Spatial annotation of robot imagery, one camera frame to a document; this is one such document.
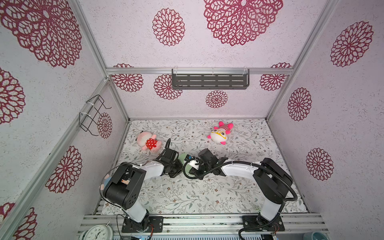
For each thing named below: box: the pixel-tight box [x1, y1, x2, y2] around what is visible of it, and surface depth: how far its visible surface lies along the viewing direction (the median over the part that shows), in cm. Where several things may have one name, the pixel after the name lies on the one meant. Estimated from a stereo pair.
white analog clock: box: [79, 224, 114, 240], surface depth 70 cm
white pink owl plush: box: [207, 121, 234, 145], surface depth 105 cm
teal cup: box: [302, 231, 328, 240], surface depth 70 cm
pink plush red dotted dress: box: [137, 131, 162, 152], surface depth 102 cm
